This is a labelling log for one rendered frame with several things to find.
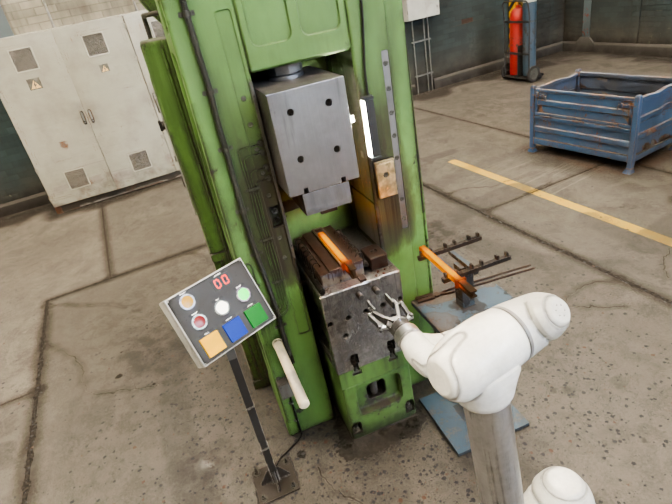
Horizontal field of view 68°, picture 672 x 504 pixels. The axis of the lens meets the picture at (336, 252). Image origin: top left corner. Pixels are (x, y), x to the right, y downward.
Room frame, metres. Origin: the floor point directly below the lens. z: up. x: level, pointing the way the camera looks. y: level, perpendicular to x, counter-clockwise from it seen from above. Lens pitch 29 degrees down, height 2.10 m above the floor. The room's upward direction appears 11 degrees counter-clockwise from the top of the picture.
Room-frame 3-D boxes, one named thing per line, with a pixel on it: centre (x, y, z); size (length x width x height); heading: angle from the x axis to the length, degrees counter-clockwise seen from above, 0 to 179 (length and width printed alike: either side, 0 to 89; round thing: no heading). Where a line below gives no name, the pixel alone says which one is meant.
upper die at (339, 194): (2.08, 0.04, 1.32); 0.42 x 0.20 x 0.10; 15
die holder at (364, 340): (2.10, -0.01, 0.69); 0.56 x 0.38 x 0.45; 15
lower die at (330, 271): (2.08, 0.04, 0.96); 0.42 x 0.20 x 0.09; 15
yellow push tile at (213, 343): (1.49, 0.51, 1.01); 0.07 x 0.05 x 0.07; 130
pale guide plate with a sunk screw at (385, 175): (2.08, -0.28, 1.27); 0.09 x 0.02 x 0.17; 105
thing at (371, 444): (1.83, -0.02, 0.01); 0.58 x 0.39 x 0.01; 105
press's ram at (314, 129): (2.09, 0.00, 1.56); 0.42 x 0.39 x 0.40; 15
